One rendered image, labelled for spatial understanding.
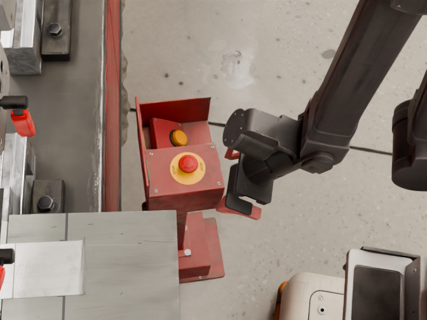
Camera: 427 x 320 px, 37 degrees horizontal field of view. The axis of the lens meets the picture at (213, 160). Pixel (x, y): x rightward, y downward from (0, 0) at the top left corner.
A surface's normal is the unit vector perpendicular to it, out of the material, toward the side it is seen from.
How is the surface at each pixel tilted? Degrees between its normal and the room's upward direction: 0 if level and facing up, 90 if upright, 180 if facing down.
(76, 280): 0
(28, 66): 90
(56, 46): 0
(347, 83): 90
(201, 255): 1
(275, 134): 23
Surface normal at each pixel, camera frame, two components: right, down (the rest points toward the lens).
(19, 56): 0.06, 0.91
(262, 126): 0.45, -0.32
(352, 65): -0.20, 0.88
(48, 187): 0.08, -0.41
